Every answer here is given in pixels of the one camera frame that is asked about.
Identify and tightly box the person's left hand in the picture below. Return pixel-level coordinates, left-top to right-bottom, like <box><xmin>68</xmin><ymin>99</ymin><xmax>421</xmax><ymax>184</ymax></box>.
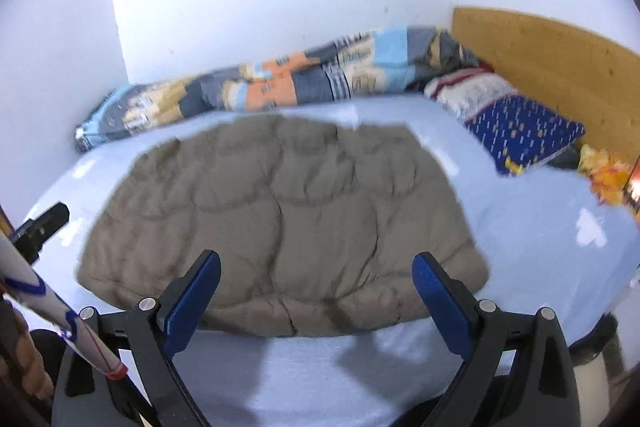
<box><xmin>1</xmin><ymin>298</ymin><xmax>54</xmax><ymax>405</ymax></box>

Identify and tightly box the olive green quilted hooded coat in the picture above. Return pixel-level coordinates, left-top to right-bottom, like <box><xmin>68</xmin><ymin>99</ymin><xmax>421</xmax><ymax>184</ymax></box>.
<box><xmin>77</xmin><ymin>116</ymin><xmax>488</xmax><ymax>337</ymax></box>

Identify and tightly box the colourful patchwork cartoon quilt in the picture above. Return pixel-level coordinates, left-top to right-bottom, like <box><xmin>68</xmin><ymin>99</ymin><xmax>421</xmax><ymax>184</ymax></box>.
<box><xmin>74</xmin><ymin>26</ymin><xmax>480</xmax><ymax>153</ymax></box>

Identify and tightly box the blue star patterned pillow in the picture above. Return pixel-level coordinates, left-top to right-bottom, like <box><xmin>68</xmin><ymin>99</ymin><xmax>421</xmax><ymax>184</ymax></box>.
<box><xmin>424</xmin><ymin>67</ymin><xmax>586</xmax><ymax>176</ymax></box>

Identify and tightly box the orange yellow plush toy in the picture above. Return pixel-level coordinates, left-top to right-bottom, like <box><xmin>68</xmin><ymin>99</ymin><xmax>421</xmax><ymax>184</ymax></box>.
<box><xmin>577</xmin><ymin>144</ymin><xmax>631</xmax><ymax>206</ymax></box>

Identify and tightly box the wooden headboard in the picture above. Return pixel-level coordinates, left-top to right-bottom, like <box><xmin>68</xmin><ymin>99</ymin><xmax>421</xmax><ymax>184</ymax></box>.
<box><xmin>451</xmin><ymin>5</ymin><xmax>640</xmax><ymax>162</ymax></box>

